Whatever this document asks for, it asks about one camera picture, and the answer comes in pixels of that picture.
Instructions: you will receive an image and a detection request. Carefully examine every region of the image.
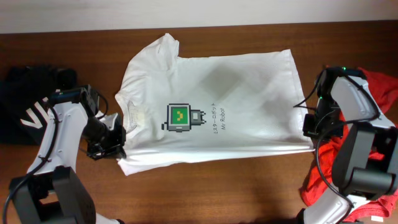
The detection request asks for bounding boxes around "white printed t-shirt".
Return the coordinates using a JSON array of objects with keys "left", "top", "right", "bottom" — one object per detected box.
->
[{"left": 115, "top": 34, "right": 313, "bottom": 175}]

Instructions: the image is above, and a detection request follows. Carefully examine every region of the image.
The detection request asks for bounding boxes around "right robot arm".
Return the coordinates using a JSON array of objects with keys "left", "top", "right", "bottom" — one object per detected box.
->
[{"left": 296, "top": 67, "right": 397, "bottom": 224}]

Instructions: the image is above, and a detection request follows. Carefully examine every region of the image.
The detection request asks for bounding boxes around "red t-shirt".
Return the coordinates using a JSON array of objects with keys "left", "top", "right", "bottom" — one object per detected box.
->
[{"left": 300, "top": 68, "right": 397, "bottom": 222}]

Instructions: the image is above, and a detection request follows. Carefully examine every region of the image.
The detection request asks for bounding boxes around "black folded t-shirt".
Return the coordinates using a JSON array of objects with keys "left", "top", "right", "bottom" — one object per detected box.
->
[{"left": 1, "top": 65, "right": 77, "bottom": 145}]

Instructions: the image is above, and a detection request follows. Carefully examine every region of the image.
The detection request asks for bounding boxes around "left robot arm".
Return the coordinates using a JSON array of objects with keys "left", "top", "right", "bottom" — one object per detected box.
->
[{"left": 2, "top": 85, "right": 126, "bottom": 224}]

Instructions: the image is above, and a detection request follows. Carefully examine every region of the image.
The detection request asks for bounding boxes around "right black camera cable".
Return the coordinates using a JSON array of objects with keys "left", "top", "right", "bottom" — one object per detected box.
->
[{"left": 293, "top": 70, "right": 382, "bottom": 224}]

